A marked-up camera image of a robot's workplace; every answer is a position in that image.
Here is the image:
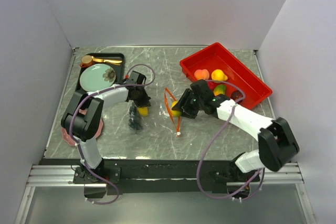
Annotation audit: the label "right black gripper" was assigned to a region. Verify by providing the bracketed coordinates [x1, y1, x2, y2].
[172, 88, 204, 120]

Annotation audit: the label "red fake strawberry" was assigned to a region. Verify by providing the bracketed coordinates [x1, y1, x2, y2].
[207, 82, 215, 90]

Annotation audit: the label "yellow fake banana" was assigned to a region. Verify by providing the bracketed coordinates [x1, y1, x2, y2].
[138, 106, 149, 116]

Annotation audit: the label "fake peach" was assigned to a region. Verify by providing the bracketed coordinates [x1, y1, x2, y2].
[194, 69, 209, 80]

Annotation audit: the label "dark fake grapes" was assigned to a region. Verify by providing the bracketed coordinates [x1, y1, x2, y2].
[128, 103, 143, 131]

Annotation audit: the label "fake orange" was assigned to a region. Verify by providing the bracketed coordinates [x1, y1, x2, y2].
[211, 69, 228, 83]

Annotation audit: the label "clear zip top bag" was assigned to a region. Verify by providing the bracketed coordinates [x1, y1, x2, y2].
[135, 88, 181, 137]

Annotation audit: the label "dark red fake apple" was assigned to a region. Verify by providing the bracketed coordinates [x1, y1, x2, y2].
[230, 90, 244, 103]

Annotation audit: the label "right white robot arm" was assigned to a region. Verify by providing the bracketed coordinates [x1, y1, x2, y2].
[172, 89, 299, 181]

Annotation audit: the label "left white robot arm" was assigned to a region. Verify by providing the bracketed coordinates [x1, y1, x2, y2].
[61, 71, 151, 183]

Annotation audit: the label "gold spoon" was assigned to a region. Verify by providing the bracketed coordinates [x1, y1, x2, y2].
[92, 56, 122, 66]

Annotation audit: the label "red plastic bin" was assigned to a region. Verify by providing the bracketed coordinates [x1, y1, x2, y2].
[179, 42, 273, 111]

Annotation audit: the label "teal flower plate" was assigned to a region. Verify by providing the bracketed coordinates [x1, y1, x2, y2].
[79, 63, 117, 92]

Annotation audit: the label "small brown cup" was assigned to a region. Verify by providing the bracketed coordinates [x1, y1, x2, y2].
[80, 55, 93, 68]

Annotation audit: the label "pink dotted plate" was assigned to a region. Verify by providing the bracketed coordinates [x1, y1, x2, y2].
[61, 109, 103, 146]

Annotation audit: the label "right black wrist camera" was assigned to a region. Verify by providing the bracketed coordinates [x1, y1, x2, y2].
[190, 79, 215, 101]

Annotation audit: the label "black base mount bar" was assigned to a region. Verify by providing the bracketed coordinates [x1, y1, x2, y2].
[73, 159, 260, 198]

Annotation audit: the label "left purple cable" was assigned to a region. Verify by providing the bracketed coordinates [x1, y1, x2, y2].
[69, 63, 156, 206]

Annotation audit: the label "purple cable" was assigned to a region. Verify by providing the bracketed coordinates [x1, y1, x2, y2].
[196, 79, 265, 200]
[69, 63, 156, 206]

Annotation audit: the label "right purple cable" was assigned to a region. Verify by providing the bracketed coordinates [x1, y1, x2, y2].
[196, 79, 265, 200]

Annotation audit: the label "aluminium frame rail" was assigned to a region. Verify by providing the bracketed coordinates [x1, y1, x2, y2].
[26, 163, 305, 187]

